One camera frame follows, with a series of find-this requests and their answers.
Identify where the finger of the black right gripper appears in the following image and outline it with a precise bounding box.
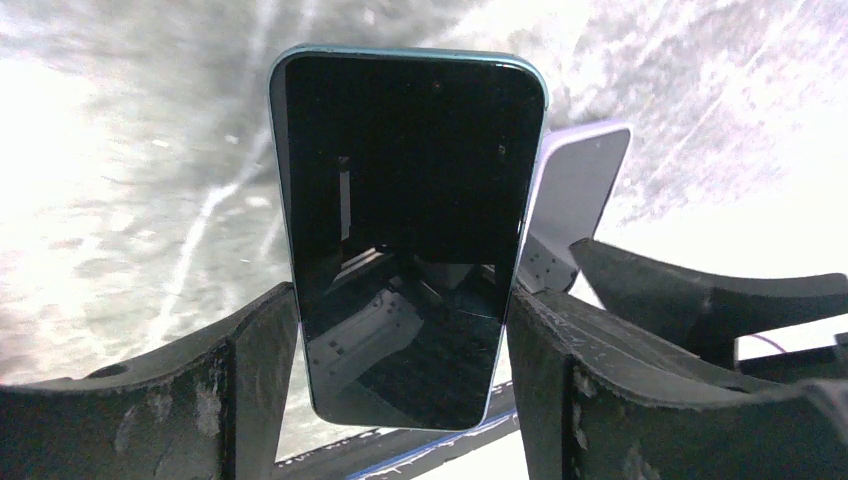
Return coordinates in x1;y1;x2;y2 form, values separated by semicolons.
570;239;847;367

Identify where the green-edged smartphone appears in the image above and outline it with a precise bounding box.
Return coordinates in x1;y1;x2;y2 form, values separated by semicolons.
269;45;548;431

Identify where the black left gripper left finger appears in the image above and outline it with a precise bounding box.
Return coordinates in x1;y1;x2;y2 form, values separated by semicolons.
1;283;297;479

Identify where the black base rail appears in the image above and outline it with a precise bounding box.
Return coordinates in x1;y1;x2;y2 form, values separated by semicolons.
272;333;847;479

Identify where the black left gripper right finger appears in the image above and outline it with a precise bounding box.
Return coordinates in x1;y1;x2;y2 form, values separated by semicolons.
507;291;847;479

